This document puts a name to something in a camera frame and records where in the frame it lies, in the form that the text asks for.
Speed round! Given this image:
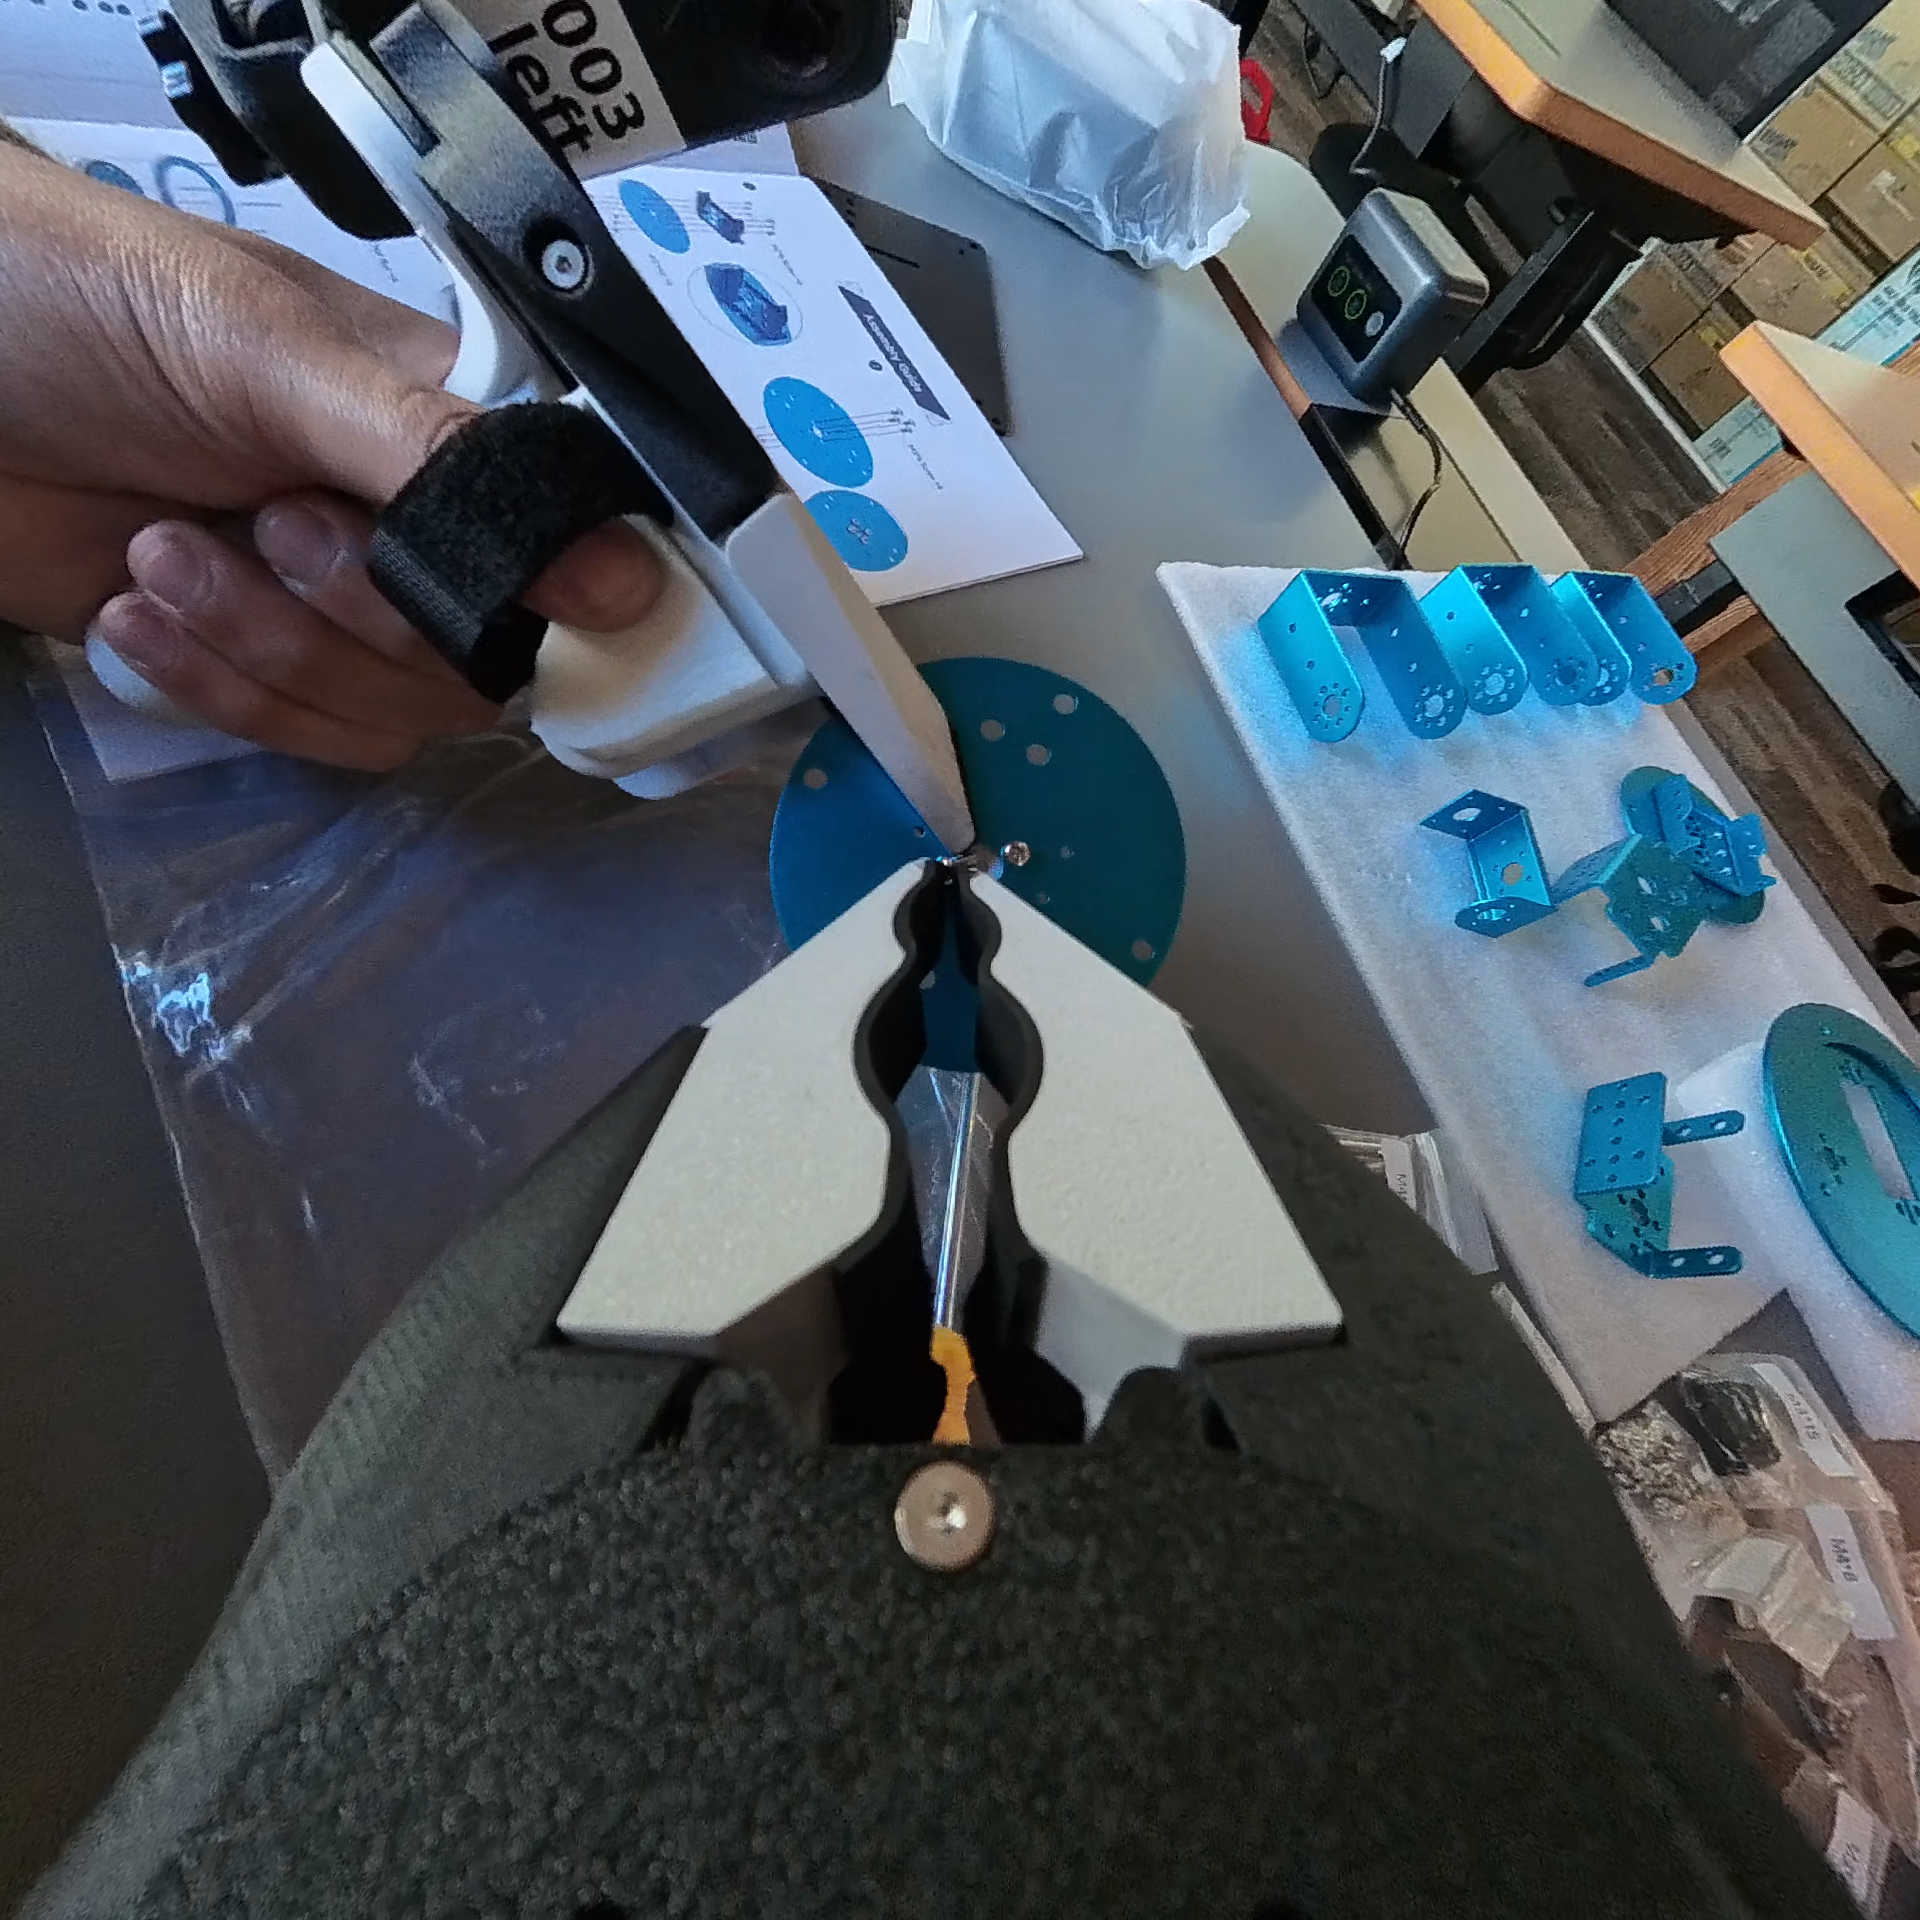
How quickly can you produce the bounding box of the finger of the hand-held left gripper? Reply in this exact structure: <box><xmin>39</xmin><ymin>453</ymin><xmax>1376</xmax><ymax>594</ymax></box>
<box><xmin>729</xmin><ymin>496</ymin><xmax>976</xmax><ymax>856</ymax></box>

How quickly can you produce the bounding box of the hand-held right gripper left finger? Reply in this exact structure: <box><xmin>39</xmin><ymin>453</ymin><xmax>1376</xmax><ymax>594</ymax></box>
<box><xmin>556</xmin><ymin>858</ymin><xmax>950</xmax><ymax>1441</ymax></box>

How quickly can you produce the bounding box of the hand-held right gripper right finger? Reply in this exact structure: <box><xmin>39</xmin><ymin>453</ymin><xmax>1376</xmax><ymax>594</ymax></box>
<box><xmin>959</xmin><ymin>863</ymin><xmax>1344</xmax><ymax>1426</ymax></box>

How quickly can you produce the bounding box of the blue round metal plate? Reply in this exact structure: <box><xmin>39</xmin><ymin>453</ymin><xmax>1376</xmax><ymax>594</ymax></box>
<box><xmin>768</xmin><ymin>657</ymin><xmax>1186</xmax><ymax>1074</ymax></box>

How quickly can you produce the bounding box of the person's left hand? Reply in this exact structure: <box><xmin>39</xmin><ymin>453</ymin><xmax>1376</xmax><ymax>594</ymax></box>
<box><xmin>0</xmin><ymin>139</ymin><xmax>665</xmax><ymax>775</ymax></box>

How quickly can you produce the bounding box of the white instruction booklet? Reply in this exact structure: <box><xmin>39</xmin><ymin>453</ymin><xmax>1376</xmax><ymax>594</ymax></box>
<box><xmin>0</xmin><ymin>113</ymin><xmax>1086</xmax><ymax>609</ymax></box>

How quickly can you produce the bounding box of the white foam sheet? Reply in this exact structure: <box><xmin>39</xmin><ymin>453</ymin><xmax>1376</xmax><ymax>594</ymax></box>
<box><xmin>1158</xmin><ymin>559</ymin><xmax>1920</xmax><ymax>1426</ymax></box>

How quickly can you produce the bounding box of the black metal plate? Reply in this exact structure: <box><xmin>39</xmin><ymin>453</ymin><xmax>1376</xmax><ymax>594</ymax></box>
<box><xmin>808</xmin><ymin>176</ymin><xmax>1009</xmax><ymax>442</ymax></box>

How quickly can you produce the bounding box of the clear plastic bag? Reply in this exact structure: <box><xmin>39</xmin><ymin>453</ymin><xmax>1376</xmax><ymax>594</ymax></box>
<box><xmin>29</xmin><ymin>632</ymin><xmax>933</xmax><ymax>1489</ymax></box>

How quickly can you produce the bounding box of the group of blue metal brackets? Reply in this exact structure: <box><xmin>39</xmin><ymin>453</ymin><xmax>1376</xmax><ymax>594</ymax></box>
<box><xmin>1257</xmin><ymin>563</ymin><xmax>1783</xmax><ymax>1281</ymax></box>

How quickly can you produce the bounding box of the white plastic wrapped item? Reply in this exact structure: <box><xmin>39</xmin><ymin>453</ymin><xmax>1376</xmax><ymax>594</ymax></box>
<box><xmin>887</xmin><ymin>0</ymin><xmax>1250</xmax><ymax>273</ymax></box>

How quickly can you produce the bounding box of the pile of small parts bags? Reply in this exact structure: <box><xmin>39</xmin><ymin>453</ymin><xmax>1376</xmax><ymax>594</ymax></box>
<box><xmin>1327</xmin><ymin>1119</ymin><xmax>1920</xmax><ymax>1920</ymax></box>

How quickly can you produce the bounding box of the grey charger with display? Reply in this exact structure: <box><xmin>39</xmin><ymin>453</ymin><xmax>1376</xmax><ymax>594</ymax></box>
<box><xmin>1293</xmin><ymin>187</ymin><xmax>1490</xmax><ymax>409</ymax></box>

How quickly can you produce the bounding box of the wood-edged side table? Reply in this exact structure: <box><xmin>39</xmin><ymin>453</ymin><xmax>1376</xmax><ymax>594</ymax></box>
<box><xmin>1410</xmin><ymin>0</ymin><xmax>1826</xmax><ymax>252</ymax></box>
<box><xmin>1628</xmin><ymin>322</ymin><xmax>1920</xmax><ymax>781</ymax></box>

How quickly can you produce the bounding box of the stack of cardboard boxes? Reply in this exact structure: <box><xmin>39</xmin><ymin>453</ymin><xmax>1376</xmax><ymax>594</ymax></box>
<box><xmin>1591</xmin><ymin>0</ymin><xmax>1920</xmax><ymax>482</ymax></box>

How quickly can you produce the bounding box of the orange-handled screwdriver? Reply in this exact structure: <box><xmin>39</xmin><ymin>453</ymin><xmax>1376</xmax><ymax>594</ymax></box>
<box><xmin>920</xmin><ymin>1067</ymin><xmax>991</xmax><ymax>1449</ymax></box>

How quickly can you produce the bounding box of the black charger cable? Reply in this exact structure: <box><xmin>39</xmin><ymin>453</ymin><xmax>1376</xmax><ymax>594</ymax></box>
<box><xmin>1388</xmin><ymin>386</ymin><xmax>1449</xmax><ymax>565</ymax></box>

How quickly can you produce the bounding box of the blue metal ring plate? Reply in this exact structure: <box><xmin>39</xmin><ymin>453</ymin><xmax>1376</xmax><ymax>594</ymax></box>
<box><xmin>1759</xmin><ymin>1002</ymin><xmax>1920</xmax><ymax>1339</ymax></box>

